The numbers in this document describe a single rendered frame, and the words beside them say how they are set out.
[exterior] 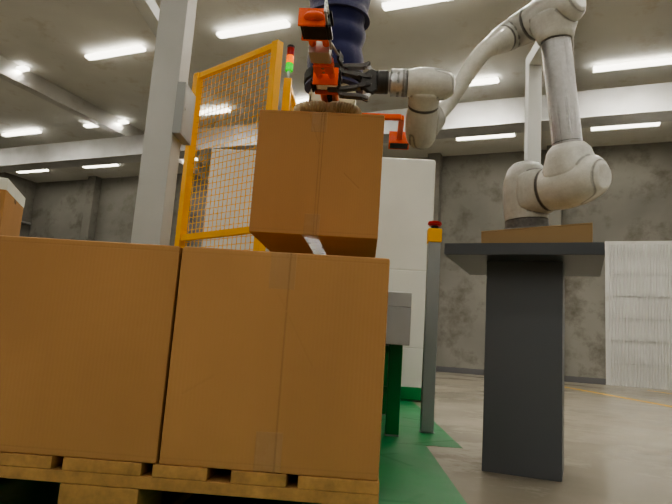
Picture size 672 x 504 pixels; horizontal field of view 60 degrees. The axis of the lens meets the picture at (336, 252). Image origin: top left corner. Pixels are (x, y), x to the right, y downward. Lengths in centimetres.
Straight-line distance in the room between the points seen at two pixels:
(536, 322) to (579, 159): 56
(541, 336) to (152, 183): 218
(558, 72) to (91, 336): 170
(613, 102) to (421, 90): 814
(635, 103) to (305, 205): 848
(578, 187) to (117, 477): 159
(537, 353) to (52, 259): 150
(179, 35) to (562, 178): 235
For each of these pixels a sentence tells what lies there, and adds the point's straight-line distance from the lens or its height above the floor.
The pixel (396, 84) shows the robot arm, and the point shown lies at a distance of 196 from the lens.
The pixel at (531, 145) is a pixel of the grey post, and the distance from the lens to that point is 572.
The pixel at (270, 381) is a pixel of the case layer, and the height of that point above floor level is 30.
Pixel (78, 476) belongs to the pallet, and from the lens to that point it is 122.
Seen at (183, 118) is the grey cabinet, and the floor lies 156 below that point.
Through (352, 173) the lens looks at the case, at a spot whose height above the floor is 91.
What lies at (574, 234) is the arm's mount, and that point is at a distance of 206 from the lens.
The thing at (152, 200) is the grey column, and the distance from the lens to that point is 333.
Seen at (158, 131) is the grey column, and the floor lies 148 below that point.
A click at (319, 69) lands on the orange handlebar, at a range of 191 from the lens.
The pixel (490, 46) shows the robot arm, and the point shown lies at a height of 146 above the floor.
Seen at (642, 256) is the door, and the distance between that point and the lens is 1350.
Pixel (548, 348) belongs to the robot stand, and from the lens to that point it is 209.
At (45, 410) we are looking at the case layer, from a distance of 124.
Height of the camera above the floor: 37
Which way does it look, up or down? 9 degrees up
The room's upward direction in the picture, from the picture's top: 4 degrees clockwise
